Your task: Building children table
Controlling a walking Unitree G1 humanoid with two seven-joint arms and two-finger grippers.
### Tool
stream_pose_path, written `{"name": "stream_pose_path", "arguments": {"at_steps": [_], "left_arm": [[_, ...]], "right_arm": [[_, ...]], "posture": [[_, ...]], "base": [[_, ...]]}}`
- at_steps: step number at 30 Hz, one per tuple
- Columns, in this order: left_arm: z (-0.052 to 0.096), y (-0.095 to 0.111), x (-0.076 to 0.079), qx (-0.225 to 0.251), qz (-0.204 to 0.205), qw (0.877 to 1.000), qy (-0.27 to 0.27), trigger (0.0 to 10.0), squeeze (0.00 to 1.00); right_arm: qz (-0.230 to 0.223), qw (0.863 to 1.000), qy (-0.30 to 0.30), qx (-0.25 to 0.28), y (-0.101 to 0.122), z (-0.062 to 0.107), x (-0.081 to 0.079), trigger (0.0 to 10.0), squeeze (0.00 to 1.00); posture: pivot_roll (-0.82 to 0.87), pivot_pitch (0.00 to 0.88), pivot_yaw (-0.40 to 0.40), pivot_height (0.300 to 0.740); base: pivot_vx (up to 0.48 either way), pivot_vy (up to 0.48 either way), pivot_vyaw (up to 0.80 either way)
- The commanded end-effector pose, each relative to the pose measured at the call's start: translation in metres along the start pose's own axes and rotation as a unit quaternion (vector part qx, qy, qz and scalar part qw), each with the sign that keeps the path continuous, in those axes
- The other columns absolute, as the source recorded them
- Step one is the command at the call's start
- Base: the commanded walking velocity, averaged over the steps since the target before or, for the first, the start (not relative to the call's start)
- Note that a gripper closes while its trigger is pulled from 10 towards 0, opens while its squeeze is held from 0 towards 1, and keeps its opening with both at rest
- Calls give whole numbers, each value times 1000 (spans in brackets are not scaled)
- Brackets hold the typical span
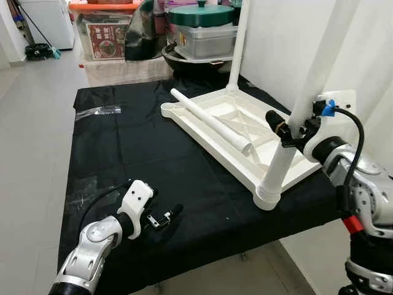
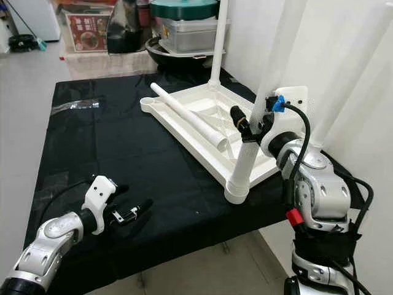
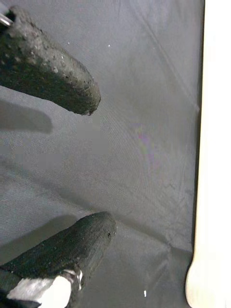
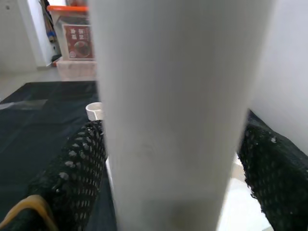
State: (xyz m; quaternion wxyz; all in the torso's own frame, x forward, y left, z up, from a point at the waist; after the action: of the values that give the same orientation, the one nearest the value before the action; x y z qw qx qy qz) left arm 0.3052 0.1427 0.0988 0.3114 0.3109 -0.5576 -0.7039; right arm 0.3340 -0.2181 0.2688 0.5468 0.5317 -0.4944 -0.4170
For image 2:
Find black wok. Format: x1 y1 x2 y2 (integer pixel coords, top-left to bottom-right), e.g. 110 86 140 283
144 36 212 73

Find black plastic bag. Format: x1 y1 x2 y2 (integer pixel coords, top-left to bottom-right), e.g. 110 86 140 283
106 0 145 54

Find black tablecloth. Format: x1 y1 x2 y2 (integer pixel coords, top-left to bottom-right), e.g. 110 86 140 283
25 71 363 294

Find clear plastic storage container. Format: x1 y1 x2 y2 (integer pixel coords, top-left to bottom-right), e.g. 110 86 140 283
155 17 222 56

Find black coiled hose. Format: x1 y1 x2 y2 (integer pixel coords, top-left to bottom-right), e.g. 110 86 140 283
9 35 37 53

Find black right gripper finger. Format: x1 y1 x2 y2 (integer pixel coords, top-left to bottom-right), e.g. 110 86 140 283
230 105 251 133

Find white appliance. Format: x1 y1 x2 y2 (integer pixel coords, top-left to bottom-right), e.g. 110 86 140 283
12 0 62 42

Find red printed carton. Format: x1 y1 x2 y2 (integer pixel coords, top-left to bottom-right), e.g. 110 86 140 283
66 14 110 53

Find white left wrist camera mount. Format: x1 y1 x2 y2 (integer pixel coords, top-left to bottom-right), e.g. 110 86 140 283
83 175 119 235

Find green pot lid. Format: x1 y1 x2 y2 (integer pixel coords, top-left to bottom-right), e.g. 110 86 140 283
150 0 219 20

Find beige patterned cloth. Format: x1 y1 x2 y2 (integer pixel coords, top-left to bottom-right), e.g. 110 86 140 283
61 50 157 79

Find maroon plastic pots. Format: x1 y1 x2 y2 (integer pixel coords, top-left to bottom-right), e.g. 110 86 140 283
138 3 153 28

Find clear tape strip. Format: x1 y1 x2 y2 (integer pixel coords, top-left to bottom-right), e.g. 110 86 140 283
50 100 100 114

